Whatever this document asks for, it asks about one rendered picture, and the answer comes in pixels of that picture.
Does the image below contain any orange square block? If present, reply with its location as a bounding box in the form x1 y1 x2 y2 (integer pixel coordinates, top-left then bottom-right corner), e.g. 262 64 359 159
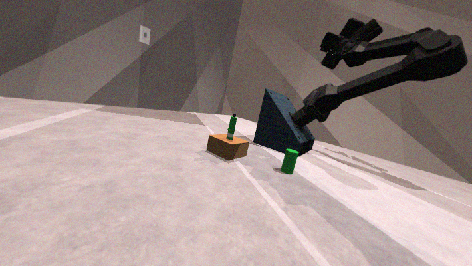
207 134 249 160

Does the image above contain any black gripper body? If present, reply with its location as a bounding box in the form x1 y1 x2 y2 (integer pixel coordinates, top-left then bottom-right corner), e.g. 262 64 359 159
321 18 365 69

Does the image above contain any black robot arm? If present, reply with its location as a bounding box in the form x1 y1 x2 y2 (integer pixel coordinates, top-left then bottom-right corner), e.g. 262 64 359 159
289 18 468 130

